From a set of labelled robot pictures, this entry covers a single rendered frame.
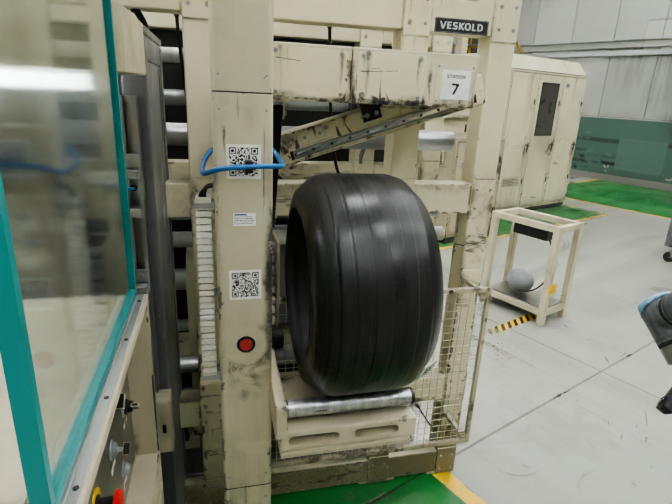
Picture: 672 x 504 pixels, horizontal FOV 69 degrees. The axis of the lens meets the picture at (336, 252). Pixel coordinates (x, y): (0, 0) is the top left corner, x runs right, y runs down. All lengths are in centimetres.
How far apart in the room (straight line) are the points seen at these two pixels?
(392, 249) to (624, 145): 1207
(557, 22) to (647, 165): 415
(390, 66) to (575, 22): 1261
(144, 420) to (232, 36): 82
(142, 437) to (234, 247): 45
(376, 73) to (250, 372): 86
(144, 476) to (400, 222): 76
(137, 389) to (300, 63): 88
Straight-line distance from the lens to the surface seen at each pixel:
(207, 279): 119
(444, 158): 588
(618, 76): 1327
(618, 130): 1308
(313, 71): 138
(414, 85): 146
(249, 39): 110
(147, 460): 120
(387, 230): 107
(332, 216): 107
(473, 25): 190
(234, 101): 110
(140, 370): 110
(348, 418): 133
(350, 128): 155
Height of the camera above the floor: 166
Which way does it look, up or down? 18 degrees down
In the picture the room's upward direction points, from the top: 3 degrees clockwise
